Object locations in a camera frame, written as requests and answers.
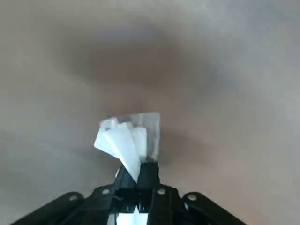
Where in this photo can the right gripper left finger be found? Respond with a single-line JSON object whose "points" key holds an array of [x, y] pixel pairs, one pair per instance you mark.
{"points": [[100, 204]]}

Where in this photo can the white paper tissue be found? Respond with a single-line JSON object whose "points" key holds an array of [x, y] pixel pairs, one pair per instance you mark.
{"points": [[122, 145]]}

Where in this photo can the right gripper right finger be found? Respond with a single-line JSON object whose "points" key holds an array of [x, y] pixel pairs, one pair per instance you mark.
{"points": [[168, 206]]}

